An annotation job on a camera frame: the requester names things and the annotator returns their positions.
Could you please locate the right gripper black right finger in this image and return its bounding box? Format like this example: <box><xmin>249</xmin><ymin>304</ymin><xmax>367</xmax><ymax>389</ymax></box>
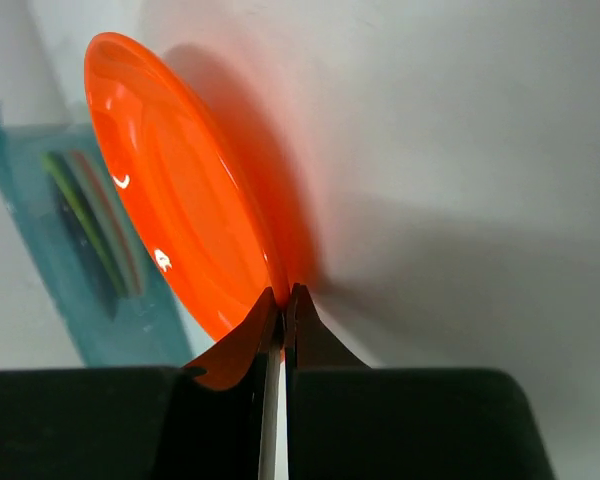
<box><xmin>284</xmin><ymin>284</ymin><xmax>388</xmax><ymax>479</ymax></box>

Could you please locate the green plate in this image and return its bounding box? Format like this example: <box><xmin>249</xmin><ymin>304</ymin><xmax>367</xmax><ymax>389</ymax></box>
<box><xmin>41</xmin><ymin>152</ymin><xmax>127</xmax><ymax>304</ymax></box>

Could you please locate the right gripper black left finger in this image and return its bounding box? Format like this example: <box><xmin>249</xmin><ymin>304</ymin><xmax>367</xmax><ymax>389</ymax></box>
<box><xmin>154</xmin><ymin>289</ymin><xmax>282</xmax><ymax>479</ymax></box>

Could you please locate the teal plastic bin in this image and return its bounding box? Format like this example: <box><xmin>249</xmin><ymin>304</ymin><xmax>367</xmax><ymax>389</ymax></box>
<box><xmin>0</xmin><ymin>115</ymin><xmax>194</xmax><ymax>367</ymax></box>

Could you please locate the orange plate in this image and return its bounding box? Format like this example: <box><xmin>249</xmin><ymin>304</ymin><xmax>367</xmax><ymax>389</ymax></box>
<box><xmin>72</xmin><ymin>149</ymin><xmax>149</xmax><ymax>296</ymax></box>
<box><xmin>83</xmin><ymin>31</ymin><xmax>292</xmax><ymax>392</ymax></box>

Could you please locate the orange plate back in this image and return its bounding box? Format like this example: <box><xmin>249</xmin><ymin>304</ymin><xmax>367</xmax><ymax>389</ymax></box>
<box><xmin>83</xmin><ymin>31</ymin><xmax>292</xmax><ymax>392</ymax></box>

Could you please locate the orange plate front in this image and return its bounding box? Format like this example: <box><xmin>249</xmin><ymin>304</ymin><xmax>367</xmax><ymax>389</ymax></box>
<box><xmin>72</xmin><ymin>149</ymin><xmax>149</xmax><ymax>296</ymax></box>

